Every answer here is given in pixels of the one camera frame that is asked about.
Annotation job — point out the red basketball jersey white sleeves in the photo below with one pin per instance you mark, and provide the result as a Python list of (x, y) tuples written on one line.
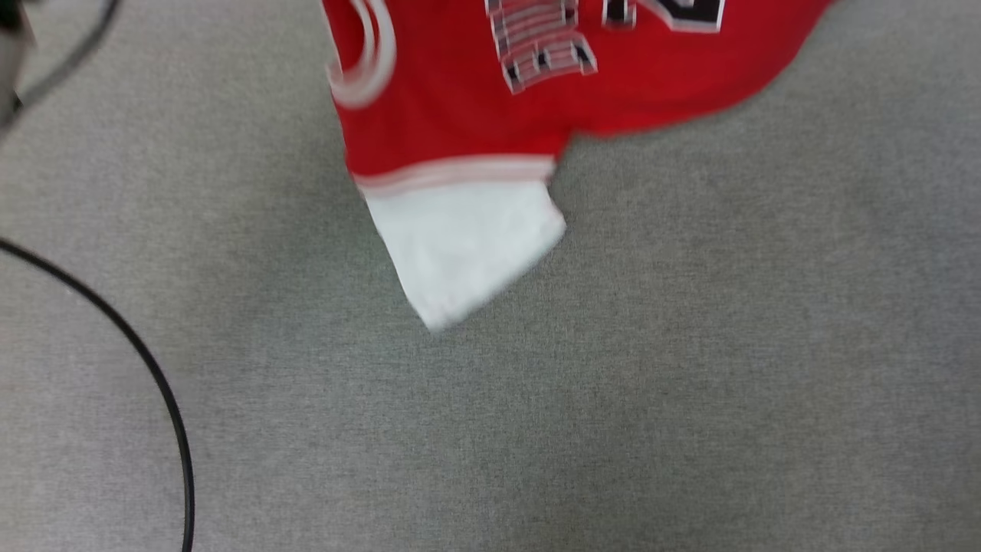
[(460, 115)]

